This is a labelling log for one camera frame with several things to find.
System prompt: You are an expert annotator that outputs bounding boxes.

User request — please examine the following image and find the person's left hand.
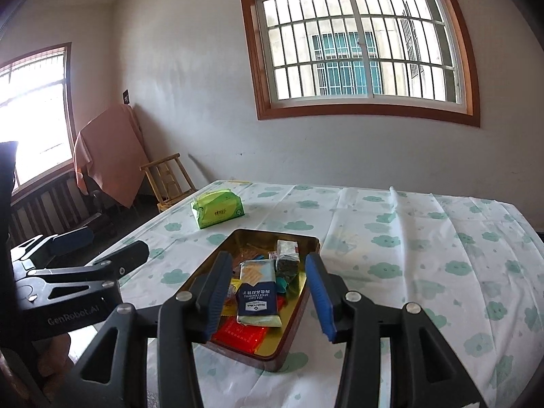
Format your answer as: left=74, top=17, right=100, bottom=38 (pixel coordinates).
left=1, top=334, right=74, bottom=407

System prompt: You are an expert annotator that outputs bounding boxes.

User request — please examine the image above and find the dark wooden bench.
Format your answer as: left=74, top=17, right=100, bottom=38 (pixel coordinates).
left=9, top=171, right=116, bottom=247

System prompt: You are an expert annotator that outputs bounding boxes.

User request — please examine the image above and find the yellow candy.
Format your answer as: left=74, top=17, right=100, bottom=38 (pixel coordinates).
left=221, top=278, right=242, bottom=317

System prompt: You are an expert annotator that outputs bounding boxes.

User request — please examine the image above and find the wooden framed barred window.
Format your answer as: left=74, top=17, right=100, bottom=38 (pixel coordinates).
left=241, top=0, right=480, bottom=127

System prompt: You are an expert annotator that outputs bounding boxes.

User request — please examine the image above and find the pink cloth covered furniture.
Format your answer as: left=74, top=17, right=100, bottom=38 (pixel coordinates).
left=73, top=104, right=149, bottom=208

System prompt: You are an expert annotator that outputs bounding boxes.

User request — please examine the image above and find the wooden chair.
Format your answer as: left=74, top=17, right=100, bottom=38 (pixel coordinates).
left=140, top=153, right=197, bottom=213

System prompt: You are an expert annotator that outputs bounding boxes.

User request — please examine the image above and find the red snack packet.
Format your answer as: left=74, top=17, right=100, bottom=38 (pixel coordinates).
left=211, top=317, right=269, bottom=354

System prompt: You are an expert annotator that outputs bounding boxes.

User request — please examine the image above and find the grey foil snack packet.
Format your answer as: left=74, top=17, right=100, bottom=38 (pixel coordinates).
left=276, top=239, right=300, bottom=284

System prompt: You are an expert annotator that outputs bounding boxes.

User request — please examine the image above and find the small blue candy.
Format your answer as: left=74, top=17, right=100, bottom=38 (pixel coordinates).
left=276, top=277, right=289, bottom=295

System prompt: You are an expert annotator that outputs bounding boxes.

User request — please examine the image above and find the green tissue pack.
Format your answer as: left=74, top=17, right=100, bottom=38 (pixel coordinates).
left=191, top=189, right=245, bottom=230

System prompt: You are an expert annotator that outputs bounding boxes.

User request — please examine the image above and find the black wall switch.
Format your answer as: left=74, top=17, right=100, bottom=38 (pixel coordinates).
left=122, top=89, right=130, bottom=105

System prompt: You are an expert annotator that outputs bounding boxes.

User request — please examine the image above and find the side window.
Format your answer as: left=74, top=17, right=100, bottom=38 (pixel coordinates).
left=1, top=42, right=75, bottom=190

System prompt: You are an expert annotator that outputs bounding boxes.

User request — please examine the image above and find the navy blue cracker packet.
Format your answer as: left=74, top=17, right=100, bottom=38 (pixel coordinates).
left=237, top=260, right=282, bottom=328

